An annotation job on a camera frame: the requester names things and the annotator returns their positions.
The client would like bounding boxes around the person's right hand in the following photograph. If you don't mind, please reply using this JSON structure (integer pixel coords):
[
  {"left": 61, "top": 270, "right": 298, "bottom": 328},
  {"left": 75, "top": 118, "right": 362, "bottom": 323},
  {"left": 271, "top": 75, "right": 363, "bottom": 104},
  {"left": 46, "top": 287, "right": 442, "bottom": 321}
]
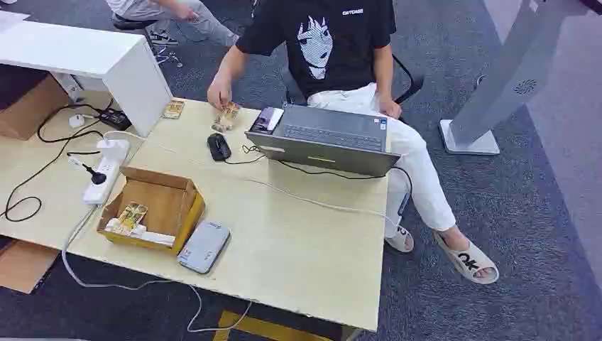
[{"left": 207, "top": 77, "right": 234, "bottom": 112}]

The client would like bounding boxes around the person's left hand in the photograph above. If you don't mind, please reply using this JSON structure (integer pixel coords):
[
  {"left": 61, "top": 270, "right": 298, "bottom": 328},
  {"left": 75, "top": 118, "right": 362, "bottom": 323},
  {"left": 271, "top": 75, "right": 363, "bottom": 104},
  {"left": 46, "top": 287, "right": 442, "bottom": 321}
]
[{"left": 377, "top": 95, "right": 403, "bottom": 120}]

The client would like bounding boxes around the stack of trading cards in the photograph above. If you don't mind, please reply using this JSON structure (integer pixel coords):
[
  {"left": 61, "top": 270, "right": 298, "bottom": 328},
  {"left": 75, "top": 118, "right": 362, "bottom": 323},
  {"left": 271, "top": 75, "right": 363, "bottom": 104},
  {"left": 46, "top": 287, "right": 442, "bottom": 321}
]
[{"left": 211, "top": 102, "right": 242, "bottom": 133}]

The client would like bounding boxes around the black office chair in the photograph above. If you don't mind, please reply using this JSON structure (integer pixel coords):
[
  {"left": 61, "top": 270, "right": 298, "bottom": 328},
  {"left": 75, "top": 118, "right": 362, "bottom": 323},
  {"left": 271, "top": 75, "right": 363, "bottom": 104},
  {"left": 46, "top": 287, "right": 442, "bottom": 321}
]
[{"left": 281, "top": 53, "right": 425, "bottom": 107}]

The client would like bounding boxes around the single trading card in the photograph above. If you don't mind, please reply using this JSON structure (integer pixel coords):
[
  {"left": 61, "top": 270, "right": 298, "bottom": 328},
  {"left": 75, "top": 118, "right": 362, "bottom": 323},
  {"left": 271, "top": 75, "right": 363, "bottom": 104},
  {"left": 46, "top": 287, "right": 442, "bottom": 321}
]
[{"left": 161, "top": 99, "right": 186, "bottom": 120}]

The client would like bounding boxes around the black computer mouse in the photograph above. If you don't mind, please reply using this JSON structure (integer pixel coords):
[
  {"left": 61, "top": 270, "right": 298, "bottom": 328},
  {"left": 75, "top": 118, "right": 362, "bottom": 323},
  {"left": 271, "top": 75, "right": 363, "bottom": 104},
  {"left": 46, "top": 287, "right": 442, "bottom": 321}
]
[{"left": 206, "top": 132, "right": 233, "bottom": 163}]

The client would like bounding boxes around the smartphone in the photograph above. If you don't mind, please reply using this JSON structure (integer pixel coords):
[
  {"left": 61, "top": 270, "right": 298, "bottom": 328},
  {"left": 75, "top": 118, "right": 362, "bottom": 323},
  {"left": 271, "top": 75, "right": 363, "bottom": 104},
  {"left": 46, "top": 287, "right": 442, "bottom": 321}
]
[{"left": 248, "top": 106, "right": 285, "bottom": 136}]

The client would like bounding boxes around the grey laptop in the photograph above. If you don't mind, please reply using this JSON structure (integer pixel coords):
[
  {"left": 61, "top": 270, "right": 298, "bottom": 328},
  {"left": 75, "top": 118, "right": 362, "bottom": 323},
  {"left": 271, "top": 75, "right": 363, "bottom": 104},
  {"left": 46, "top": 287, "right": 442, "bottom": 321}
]
[{"left": 243, "top": 103, "right": 402, "bottom": 178}]

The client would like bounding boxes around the seated person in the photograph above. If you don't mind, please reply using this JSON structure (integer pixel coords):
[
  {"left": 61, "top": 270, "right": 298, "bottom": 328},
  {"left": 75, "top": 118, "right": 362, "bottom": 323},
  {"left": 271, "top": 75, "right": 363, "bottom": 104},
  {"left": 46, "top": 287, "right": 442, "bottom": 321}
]
[{"left": 207, "top": 0, "right": 500, "bottom": 286}]

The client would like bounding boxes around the black power adapter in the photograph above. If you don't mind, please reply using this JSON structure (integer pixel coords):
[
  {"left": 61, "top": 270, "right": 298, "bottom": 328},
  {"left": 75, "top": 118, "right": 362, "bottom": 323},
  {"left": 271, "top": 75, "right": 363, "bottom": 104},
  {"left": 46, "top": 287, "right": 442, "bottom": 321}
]
[{"left": 97, "top": 108, "right": 133, "bottom": 132}]

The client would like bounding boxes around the black stool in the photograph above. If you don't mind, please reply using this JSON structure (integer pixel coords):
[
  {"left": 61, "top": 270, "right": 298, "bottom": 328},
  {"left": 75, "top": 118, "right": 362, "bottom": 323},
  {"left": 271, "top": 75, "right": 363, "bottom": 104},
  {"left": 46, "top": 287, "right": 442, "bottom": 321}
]
[{"left": 111, "top": 13, "right": 158, "bottom": 33}]

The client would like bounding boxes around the person on black stool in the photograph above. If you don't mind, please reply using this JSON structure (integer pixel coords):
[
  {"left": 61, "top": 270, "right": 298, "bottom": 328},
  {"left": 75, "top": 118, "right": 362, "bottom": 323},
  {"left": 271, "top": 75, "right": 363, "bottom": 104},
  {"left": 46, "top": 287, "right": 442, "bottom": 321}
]
[{"left": 105, "top": 0, "right": 241, "bottom": 48}]

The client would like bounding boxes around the white plug adapter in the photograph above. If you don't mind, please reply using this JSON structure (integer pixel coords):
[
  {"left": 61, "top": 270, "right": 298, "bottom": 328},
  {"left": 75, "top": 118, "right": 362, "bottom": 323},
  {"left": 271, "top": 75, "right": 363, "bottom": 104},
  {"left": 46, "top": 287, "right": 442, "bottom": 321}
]
[{"left": 96, "top": 139, "right": 131, "bottom": 162}]

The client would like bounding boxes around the white floor stand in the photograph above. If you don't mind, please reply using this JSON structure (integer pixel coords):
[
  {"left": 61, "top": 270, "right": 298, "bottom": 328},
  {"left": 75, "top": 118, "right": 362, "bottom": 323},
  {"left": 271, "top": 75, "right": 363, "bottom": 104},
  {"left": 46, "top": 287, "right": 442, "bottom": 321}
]
[{"left": 439, "top": 0, "right": 590, "bottom": 157}]

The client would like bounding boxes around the open wooden card box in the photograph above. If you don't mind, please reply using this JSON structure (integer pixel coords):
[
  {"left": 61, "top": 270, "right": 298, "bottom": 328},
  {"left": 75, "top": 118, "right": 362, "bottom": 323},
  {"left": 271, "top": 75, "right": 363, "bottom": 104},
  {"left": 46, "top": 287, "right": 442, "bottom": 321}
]
[{"left": 96, "top": 166, "right": 207, "bottom": 257}]

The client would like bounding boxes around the beige slipper with print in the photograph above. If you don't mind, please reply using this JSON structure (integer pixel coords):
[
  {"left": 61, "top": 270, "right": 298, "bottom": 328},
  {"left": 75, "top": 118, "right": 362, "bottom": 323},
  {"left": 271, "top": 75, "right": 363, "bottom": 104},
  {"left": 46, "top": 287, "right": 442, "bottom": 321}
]
[
  {"left": 432, "top": 229, "right": 501, "bottom": 286},
  {"left": 384, "top": 224, "right": 415, "bottom": 254}
]

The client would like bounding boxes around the white power strip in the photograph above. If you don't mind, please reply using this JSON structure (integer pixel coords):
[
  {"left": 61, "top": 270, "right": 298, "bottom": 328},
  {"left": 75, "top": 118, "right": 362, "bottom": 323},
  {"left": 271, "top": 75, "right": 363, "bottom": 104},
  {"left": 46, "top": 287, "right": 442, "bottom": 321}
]
[{"left": 82, "top": 139, "right": 131, "bottom": 207}]

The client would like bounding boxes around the black plug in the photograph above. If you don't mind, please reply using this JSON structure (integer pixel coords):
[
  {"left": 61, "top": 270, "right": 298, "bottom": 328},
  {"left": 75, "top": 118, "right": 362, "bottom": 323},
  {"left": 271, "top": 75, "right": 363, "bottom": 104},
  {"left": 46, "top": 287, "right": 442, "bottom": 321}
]
[{"left": 82, "top": 162, "right": 108, "bottom": 186}]

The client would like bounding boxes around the upright yellow trading card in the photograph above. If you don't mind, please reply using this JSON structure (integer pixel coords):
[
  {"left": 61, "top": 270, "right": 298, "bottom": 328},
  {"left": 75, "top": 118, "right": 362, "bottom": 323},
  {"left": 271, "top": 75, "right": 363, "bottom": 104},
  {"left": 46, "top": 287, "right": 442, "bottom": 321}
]
[{"left": 114, "top": 202, "right": 149, "bottom": 237}]

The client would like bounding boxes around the white desk cabinet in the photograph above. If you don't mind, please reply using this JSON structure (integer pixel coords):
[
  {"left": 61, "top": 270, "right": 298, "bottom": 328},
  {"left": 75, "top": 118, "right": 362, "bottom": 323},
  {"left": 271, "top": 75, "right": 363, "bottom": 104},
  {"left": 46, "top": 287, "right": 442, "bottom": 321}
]
[{"left": 0, "top": 21, "right": 174, "bottom": 139}]

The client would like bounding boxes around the grey flat device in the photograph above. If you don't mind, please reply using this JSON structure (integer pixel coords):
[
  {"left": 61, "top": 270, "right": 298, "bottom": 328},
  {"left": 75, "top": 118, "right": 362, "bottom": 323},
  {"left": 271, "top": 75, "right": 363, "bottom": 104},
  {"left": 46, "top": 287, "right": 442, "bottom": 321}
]
[{"left": 176, "top": 221, "right": 232, "bottom": 276}]

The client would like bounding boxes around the white card stack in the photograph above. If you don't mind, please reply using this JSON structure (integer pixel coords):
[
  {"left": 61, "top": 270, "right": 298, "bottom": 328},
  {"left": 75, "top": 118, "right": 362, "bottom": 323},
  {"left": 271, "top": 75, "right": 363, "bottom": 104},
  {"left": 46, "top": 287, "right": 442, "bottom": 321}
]
[{"left": 104, "top": 217, "right": 176, "bottom": 247}]

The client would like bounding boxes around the brown cardboard carton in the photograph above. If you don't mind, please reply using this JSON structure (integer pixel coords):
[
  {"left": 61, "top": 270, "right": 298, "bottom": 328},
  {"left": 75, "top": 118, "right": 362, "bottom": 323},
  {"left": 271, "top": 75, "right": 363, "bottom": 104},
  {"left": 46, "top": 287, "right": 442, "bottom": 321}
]
[{"left": 0, "top": 74, "right": 72, "bottom": 141}]

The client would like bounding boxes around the flat cardboard sheet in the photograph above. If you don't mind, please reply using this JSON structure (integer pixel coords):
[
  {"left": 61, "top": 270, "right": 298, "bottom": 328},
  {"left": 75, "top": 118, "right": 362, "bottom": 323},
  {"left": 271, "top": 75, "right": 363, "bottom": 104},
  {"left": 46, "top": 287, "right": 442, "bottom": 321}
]
[{"left": 0, "top": 239, "right": 60, "bottom": 296}]

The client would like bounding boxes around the black mouse cable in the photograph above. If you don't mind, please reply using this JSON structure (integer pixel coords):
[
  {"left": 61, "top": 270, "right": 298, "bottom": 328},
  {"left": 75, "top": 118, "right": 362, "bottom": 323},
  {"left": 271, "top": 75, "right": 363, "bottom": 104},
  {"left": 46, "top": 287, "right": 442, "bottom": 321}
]
[{"left": 224, "top": 144, "right": 267, "bottom": 166}]

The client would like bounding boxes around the black laptop cable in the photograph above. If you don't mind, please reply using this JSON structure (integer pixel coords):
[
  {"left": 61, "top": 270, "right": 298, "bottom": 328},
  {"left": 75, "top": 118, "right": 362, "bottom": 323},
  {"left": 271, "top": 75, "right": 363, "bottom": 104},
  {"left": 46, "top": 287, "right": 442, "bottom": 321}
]
[{"left": 277, "top": 160, "right": 415, "bottom": 218}]

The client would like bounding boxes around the thin white cable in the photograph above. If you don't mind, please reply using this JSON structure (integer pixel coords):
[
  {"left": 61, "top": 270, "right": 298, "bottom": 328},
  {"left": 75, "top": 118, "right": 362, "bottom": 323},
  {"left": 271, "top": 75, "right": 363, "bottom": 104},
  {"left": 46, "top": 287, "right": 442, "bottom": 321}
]
[{"left": 243, "top": 177, "right": 402, "bottom": 228}]

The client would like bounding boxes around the long black cable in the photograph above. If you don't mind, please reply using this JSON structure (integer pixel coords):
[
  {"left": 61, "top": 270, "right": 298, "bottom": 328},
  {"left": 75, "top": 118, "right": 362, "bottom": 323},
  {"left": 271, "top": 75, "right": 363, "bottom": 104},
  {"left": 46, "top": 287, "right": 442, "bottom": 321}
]
[{"left": 0, "top": 97, "right": 115, "bottom": 224}]

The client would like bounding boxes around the thick white power cable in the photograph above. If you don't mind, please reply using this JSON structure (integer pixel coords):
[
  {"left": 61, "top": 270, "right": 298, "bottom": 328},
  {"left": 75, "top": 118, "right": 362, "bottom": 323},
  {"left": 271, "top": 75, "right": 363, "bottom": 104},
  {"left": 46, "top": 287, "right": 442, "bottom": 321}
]
[{"left": 60, "top": 206, "right": 253, "bottom": 334}]

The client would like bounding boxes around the yellow table frame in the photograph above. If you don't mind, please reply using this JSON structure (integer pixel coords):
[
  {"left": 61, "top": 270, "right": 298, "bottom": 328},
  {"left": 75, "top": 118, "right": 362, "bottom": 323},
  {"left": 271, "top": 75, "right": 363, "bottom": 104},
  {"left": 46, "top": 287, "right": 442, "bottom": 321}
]
[{"left": 212, "top": 309, "right": 359, "bottom": 341}]

